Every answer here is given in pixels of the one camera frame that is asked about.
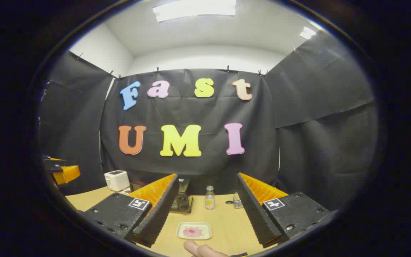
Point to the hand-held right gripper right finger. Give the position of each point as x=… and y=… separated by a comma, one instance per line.
x=253, y=210

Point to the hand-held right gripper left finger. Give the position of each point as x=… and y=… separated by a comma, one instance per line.
x=159, y=214

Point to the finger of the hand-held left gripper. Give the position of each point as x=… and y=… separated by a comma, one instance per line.
x=68, y=174
x=54, y=162

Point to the black electric oven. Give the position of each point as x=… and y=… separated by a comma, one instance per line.
x=182, y=203

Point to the pink food slice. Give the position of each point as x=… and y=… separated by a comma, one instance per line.
x=192, y=232

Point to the white food plate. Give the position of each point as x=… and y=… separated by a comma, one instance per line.
x=205, y=226

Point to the small ribbed glass jar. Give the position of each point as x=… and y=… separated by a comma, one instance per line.
x=238, y=201

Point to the small yellow label glass bottle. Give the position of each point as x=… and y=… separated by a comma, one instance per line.
x=209, y=200

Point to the white toaster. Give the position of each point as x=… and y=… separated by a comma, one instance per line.
x=116, y=180

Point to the black backdrop cloth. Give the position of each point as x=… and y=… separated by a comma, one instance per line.
x=191, y=110

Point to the small ceiling light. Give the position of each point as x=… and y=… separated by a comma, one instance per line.
x=308, y=33

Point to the large ceiling light panel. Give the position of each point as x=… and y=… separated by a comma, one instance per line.
x=194, y=9

